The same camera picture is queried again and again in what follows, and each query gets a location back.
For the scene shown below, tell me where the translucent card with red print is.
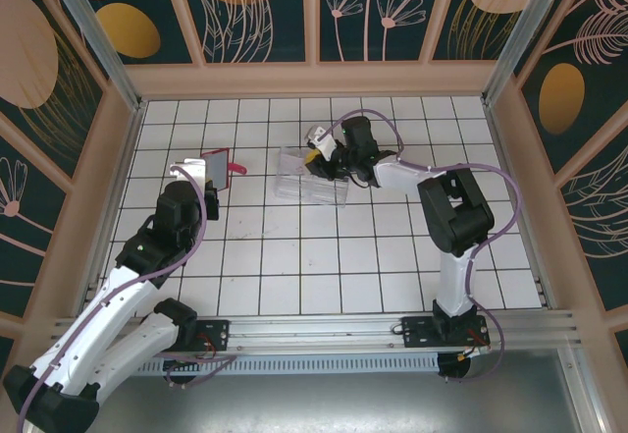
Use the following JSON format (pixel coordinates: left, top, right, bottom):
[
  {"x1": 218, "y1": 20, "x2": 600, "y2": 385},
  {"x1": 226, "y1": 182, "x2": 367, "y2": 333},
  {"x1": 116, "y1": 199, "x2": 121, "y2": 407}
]
[{"x1": 282, "y1": 150, "x2": 310, "y2": 179}]

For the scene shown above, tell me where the clear plastic tray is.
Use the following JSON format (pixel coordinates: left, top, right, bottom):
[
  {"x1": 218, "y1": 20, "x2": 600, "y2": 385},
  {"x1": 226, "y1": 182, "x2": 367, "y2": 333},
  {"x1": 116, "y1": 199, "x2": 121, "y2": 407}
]
[{"x1": 272, "y1": 144, "x2": 352, "y2": 209}]

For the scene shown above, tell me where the grey metal front panel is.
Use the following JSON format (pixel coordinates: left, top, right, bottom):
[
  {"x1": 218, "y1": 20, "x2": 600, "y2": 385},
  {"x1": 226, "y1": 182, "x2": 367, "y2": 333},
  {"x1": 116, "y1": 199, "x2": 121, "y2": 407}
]
[{"x1": 48, "y1": 373, "x2": 607, "y2": 433}]

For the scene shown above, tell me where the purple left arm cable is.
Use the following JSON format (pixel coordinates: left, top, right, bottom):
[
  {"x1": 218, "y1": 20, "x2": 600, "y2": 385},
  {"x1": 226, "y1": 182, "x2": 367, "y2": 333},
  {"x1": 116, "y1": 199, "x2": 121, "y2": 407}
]
[{"x1": 14, "y1": 165, "x2": 237, "y2": 424}]

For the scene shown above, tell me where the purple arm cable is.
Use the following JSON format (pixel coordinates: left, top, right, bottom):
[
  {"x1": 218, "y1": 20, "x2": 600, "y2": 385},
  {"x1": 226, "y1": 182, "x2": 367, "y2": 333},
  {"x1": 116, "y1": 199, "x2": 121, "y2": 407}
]
[
  {"x1": 321, "y1": 108, "x2": 521, "y2": 385},
  {"x1": 14, "y1": 165, "x2": 237, "y2": 424}
]

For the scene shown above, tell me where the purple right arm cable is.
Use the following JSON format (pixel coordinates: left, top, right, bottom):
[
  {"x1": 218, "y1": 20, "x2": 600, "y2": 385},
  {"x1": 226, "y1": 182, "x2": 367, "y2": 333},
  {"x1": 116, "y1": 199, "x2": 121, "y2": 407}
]
[{"x1": 321, "y1": 108, "x2": 521, "y2": 385}]

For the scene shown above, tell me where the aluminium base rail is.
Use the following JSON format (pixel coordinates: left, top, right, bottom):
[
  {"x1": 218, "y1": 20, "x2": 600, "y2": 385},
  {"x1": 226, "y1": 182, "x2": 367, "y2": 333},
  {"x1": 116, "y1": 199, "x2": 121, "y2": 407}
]
[{"x1": 52, "y1": 308, "x2": 588, "y2": 354}]

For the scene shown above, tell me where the aluminium frame post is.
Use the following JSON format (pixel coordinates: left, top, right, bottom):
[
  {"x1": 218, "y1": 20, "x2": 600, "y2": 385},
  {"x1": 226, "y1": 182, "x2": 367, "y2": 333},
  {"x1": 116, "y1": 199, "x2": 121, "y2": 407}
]
[
  {"x1": 482, "y1": 0, "x2": 575, "y2": 106},
  {"x1": 41, "y1": 0, "x2": 144, "y2": 113}
]

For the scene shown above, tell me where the slotted grey cable duct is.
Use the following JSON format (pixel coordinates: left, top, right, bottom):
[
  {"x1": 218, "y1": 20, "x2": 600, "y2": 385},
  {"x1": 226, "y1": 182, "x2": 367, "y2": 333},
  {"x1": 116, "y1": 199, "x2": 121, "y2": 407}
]
[{"x1": 131, "y1": 353, "x2": 441, "y2": 378}]

